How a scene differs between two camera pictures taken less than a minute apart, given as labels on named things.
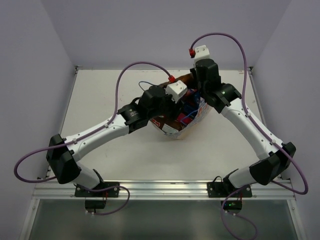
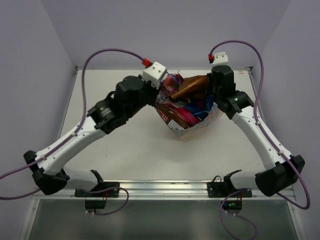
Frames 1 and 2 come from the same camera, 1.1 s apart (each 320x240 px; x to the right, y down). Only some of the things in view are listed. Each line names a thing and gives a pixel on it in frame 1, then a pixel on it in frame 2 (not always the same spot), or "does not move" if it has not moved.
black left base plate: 111,192 does not move
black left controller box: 95,204 does not move
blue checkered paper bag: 202,112 → 188,134
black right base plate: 221,189 does not move
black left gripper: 172,106 → 152,92
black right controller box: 232,204 does not move
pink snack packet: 186,120 → 192,120
